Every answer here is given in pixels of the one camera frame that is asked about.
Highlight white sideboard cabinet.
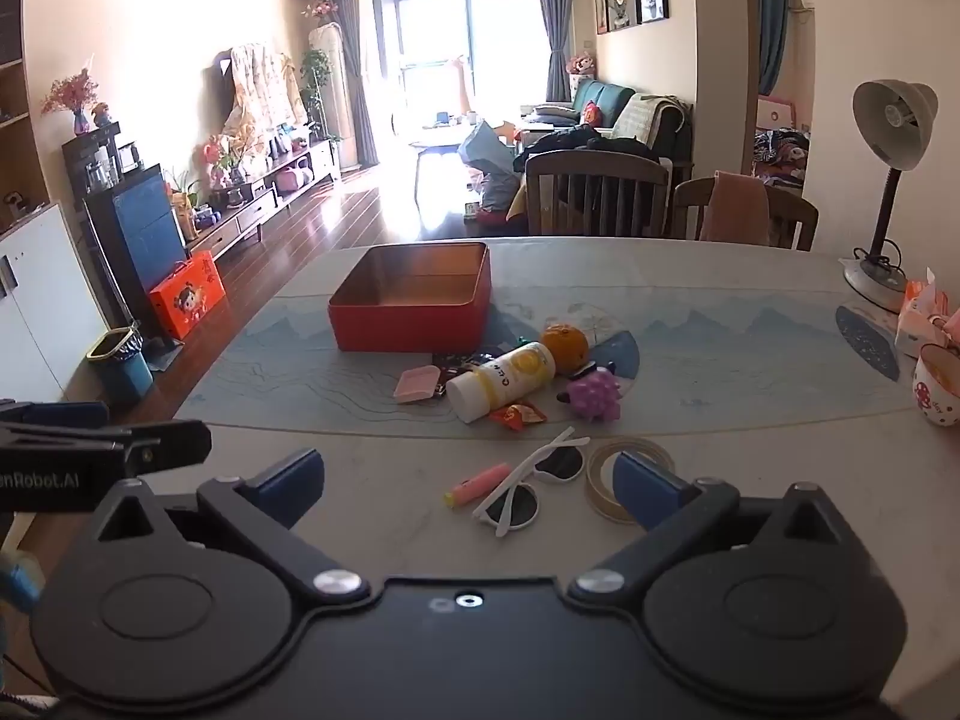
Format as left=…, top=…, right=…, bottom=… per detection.
left=0, top=205, right=107, bottom=401

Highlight green sofa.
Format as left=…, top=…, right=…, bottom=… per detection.
left=526, top=78, right=693, bottom=163

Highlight wooden chair with towel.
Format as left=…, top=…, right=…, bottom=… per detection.
left=665, top=177, right=818, bottom=252

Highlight pink ridged plastic box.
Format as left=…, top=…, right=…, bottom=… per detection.
left=394, top=364, right=441, bottom=405

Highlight clear tape roll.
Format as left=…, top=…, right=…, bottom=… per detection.
left=586, top=439, right=683, bottom=528

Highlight pink highlighter tube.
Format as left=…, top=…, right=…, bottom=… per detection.
left=443, top=463, right=512, bottom=509

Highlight purple spiky toy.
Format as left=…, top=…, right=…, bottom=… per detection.
left=556, top=362, right=622, bottom=422

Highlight white red patterned mug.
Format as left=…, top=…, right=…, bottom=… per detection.
left=911, top=343, right=960, bottom=427

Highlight white frame sunglasses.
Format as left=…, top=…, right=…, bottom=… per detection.
left=472, top=427, right=590, bottom=538

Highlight light blue paper bag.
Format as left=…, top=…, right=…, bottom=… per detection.
left=457, top=121, right=521, bottom=213

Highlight low wooden tv console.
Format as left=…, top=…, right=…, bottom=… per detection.
left=185, top=140, right=342, bottom=259

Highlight white yellow vitamin bottle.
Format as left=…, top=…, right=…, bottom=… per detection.
left=446, top=341, right=556, bottom=424

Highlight dark wooden dining chair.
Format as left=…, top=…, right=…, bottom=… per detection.
left=524, top=149, right=669, bottom=238

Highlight pink tissue pack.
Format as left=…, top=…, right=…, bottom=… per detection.
left=895, top=270, right=960, bottom=358

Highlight orange gift box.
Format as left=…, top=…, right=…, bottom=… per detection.
left=149, top=250, right=226, bottom=341

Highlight red metal tin box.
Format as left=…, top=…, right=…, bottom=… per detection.
left=329, top=241, right=491, bottom=355

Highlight red candy wrapper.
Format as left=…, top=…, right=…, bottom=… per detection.
left=488, top=401, right=547, bottom=433

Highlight blue front dark cabinet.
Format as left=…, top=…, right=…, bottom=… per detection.
left=83, top=164, right=185, bottom=338

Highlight orange fruit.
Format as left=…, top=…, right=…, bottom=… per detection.
left=540, top=323, right=590, bottom=376

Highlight teal waste bin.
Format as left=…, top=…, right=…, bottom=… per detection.
left=86, top=327, right=153, bottom=406

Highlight pink towel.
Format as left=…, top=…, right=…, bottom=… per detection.
left=700, top=171, right=771, bottom=245

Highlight grey desk lamp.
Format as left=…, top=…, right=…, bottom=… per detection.
left=843, top=80, right=939, bottom=314

